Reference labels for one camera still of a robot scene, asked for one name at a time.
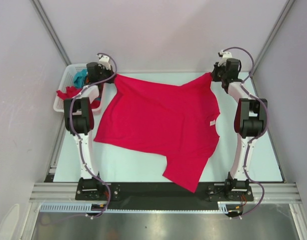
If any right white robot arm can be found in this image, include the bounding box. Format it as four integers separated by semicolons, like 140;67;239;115
211;54;268;201

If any aluminium frame post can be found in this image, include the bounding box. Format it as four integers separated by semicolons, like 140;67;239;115
251;0;296;76
30;0;72;66

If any right aluminium frame post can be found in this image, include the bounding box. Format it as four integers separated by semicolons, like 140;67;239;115
251;0;296;76

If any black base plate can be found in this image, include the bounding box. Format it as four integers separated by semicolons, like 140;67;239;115
75;178;254;211

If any teal t shirt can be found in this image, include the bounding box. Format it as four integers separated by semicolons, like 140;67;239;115
73;69;88;89

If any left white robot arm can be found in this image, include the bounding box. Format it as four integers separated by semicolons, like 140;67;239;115
58;62;115;201

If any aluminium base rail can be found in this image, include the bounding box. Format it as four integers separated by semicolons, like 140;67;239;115
29;182;302;204

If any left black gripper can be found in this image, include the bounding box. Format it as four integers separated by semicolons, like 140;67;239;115
97;64;117;85

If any slotted cable duct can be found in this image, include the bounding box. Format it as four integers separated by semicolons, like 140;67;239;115
40;202;229;214

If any left aluminium frame post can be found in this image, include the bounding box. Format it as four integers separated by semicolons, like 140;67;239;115
30;0;72;66

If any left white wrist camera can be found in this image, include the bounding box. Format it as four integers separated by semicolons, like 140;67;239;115
97;53;112;70

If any red t shirt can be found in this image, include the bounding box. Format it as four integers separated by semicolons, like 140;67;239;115
94;72;220;193
56;86;82;100

